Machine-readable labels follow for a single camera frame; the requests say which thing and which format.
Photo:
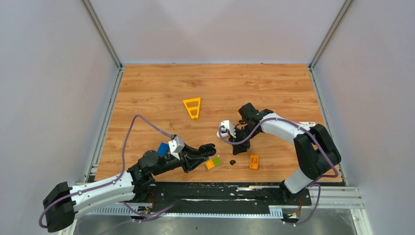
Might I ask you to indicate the black earbud charging case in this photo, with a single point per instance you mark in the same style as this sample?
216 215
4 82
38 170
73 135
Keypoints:
207 150

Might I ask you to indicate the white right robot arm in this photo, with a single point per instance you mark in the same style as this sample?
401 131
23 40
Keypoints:
315 150

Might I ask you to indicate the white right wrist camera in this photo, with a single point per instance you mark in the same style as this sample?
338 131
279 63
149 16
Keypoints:
227 129

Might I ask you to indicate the orange arch toy block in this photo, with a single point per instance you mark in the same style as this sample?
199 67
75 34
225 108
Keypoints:
254 161

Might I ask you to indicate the blue toy brick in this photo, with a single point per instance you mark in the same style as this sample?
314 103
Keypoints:
163 149

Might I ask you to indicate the white slotted cable duct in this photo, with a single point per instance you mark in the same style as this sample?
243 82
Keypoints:
121 210

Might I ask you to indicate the orange green toy brick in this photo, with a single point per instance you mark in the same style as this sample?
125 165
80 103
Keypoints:
213 163

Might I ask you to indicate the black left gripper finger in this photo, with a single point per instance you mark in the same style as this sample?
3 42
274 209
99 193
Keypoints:
192 152
192 163

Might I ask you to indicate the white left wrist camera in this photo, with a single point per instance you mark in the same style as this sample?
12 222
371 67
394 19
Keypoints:
176 145

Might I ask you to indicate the yellow triangular toy block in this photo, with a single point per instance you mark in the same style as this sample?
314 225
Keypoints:
193 106

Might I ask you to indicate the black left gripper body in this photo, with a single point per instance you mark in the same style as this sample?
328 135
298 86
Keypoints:
183 156

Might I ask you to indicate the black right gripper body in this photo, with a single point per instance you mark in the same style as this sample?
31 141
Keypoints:
242 134

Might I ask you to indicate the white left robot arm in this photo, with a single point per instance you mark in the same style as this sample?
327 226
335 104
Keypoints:
65 203

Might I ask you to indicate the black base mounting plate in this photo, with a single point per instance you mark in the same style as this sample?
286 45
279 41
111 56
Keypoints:
230 197

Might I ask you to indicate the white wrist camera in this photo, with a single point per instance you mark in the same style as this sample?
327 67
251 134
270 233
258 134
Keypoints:
227 129
176 145

